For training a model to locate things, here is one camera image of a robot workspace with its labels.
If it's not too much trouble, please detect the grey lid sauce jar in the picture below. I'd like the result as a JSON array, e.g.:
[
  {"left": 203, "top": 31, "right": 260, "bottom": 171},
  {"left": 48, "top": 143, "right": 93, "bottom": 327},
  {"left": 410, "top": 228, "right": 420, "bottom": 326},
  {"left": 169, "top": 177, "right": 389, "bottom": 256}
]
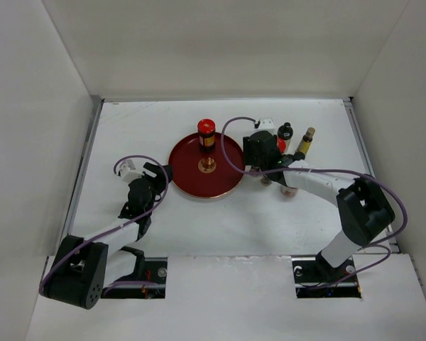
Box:
[{"left": 280, "top": 185, "right": 299, "bottom": 197}]

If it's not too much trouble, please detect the yellow label gold cap bottle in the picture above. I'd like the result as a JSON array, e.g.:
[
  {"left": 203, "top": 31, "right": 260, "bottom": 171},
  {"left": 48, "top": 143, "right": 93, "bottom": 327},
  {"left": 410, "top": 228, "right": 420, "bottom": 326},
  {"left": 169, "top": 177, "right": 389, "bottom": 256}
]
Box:
[{"left": 295, "top": 127, "right": 315, "bottom": 160}]

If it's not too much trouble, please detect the tall red lid chili jar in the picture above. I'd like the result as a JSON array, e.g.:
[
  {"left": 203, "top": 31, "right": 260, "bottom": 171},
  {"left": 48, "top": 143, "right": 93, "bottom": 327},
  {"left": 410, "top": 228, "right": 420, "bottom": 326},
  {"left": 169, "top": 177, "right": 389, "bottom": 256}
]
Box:
[{"left": 197, "top": 119, "right": 216, "bottom": 153}]

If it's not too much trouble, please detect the small black cap spice jar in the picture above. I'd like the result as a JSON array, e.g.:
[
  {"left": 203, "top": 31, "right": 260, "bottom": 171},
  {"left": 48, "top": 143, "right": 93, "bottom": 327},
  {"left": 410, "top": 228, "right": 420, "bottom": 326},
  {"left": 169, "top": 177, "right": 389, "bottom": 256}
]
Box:
[{"left": 261, "top": 177, "right": 271, "bottom": 186}]

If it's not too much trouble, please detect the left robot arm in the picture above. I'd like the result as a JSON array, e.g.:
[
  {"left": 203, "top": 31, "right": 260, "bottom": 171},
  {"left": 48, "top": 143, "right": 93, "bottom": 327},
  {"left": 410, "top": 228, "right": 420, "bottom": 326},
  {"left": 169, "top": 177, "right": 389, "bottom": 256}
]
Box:
[{"left": 39, "top": 160, "right": 173, "bottom": 310}]

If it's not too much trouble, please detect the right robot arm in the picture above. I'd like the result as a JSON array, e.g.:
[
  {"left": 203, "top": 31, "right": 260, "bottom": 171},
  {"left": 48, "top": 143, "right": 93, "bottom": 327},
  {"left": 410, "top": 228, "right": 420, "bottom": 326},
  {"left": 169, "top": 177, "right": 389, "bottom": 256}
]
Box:
[{"left": 243, "top": 131, "right": 395, "bottom": 281}]

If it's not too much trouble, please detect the round red lacquer tray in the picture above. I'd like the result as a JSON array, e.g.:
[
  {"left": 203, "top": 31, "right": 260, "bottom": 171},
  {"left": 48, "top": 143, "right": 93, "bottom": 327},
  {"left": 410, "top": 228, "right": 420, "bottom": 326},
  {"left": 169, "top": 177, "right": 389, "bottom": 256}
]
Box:
[{"left": 168, "top": 133, "right": 245, "bottom": 199}]

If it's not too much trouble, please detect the white bottle black cap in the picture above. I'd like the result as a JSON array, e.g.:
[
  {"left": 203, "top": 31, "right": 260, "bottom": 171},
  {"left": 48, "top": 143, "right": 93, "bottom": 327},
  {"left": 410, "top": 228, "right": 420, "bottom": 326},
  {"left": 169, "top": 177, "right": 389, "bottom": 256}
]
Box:
[{"left": 277, "top": 122, "right": 293, "bottom": 153}]

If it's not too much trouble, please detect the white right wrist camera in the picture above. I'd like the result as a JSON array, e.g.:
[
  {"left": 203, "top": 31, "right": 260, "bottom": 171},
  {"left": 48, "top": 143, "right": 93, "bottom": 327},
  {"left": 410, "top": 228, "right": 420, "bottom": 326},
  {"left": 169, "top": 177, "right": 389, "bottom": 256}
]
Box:
[{"left": 254, "top": 118, "right": 275, "bottom": 133}]

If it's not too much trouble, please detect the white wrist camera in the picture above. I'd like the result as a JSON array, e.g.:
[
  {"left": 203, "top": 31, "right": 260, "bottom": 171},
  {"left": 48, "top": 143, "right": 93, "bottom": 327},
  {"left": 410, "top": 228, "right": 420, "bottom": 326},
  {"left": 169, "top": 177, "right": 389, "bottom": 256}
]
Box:
[
  {"left": 254, "top": 118, "right": 275, "bottom": 133},
  {"left": 118, "top": 159, "right": 143, "bottom": 183}
]

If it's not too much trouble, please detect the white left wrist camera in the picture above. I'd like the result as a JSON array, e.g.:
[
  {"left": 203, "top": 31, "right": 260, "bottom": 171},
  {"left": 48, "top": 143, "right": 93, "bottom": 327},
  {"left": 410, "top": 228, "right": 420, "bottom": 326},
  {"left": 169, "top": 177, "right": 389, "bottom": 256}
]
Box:
[{"left": 118, "top": 159, "right": 143, "bottom": 183}]

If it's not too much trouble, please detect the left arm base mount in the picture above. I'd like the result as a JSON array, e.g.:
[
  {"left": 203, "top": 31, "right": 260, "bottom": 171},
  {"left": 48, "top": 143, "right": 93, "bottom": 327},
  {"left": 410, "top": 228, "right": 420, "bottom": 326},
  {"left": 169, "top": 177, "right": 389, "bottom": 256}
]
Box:
[{"left": 102, "top": 257, "right": 168, "bottom": 300}]

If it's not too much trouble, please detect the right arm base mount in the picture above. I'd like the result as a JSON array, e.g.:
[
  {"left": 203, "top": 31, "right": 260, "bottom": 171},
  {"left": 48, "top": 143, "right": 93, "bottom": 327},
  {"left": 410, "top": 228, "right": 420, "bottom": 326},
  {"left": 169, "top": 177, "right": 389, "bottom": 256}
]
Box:
[{"left": 292, "top": 257, "right": 361, "bottom": 299}]

